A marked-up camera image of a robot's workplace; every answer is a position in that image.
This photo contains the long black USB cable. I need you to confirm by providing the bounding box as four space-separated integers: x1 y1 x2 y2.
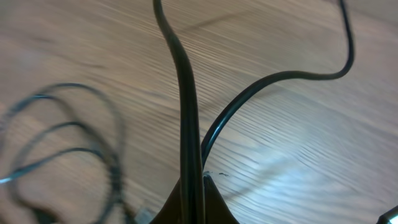
152 0 355 224

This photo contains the black USB-A cable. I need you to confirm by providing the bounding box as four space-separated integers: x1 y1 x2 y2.
0 82 137 224

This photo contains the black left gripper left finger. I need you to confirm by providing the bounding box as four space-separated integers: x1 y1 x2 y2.
150 180 182 224

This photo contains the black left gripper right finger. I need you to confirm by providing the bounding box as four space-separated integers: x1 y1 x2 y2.
203 175 239 224

